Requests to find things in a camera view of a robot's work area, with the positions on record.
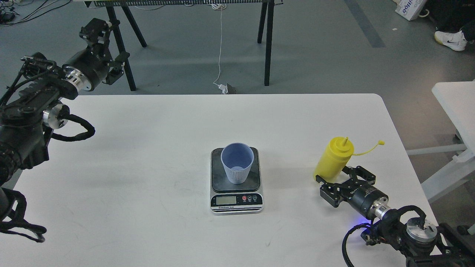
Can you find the yellow squeeze bottle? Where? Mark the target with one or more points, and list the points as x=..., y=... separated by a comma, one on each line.
x=337, y=154

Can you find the digital kitchen scale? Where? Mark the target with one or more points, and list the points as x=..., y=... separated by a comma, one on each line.
x=227, y=198

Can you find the white printed bag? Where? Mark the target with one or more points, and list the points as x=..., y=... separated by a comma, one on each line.
x=409, y=9

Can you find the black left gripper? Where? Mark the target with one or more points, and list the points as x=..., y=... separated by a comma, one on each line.
x=93, y=65

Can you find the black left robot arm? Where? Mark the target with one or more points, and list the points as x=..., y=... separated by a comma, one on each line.
x=31, y=110

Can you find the white sneaker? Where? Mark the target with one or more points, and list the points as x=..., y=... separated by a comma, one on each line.
x=455, y=41

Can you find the white charger plug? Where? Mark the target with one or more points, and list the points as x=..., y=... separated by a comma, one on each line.
x=227, y=89

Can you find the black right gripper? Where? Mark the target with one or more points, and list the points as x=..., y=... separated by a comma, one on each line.
x=358, y=191

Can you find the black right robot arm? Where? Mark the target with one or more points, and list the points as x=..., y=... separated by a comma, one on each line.
x=406, y=229

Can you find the blue plastic cup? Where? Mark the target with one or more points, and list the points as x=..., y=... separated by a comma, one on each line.
x=237, y=159

